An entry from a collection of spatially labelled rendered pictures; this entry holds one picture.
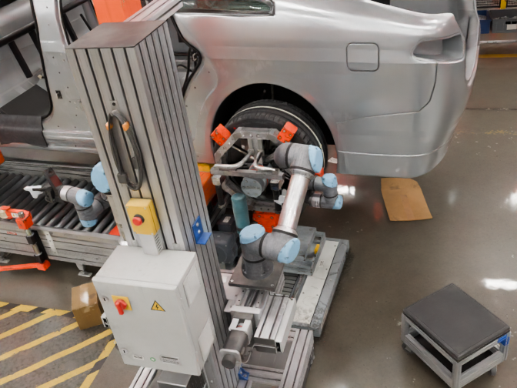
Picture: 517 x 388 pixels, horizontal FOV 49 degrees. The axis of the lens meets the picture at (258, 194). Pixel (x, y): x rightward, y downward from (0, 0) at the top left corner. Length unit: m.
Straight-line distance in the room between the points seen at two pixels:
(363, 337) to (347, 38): 1.67
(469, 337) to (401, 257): 1.08
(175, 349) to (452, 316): 1.47
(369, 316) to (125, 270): 1.80
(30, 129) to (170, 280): 2.52
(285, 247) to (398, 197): 2.16
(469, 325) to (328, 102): 1.36
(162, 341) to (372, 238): 2.18
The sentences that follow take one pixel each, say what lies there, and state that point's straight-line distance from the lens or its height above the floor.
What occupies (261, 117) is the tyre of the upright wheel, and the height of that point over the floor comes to 1.17.
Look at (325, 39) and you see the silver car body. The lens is 3.04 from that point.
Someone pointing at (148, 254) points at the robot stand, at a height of 1.23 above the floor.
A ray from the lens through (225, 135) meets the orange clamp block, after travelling 3.23.
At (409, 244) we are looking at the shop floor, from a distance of 4.04.
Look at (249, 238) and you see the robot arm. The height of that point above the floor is 1.05.
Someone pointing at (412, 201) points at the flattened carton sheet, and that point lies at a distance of 4.44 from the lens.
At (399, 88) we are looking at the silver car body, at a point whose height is 1.30.
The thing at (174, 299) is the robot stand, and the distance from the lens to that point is 2.06.
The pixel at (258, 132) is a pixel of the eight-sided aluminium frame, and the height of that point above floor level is 1.12.
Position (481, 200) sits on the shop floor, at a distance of 4.51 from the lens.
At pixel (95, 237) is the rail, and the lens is 3.92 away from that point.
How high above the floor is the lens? 2.55
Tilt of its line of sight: 33 degrees down
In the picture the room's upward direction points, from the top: 9 degrees counter-clockwise
